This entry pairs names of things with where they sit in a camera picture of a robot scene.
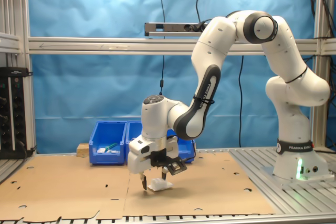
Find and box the blue plastic bin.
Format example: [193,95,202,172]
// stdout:
[166,129,197,165]
[88,121,128,166]
[125,121,144,166]

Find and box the brown cardboard sheet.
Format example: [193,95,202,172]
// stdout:
[122,152,276,217]
[0,154,132,222]

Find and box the chipboard wooden block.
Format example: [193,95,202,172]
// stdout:
[76,143,90,158]

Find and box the horizontal aluminium beam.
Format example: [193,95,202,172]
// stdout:
[27,36,322,56]

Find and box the black socket rack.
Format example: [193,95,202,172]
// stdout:
[0,67,34,159]

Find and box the grey power strip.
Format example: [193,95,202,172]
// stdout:
[144,22,211,37]

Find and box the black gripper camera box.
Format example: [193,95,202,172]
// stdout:
[150,149,188,176]

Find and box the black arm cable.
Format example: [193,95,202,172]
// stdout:
[166,134,197,164]

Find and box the hanging black cable with ferrite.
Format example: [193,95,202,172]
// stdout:
[158,0,166,96]

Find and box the long hanging black cable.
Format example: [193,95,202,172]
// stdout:
[238,55,245,148]

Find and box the aluminium frame post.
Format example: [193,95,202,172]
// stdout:
[312,0,336,151]
[0,0,36,154]

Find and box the black cable bundle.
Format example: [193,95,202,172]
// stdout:
[299,0,336,59]

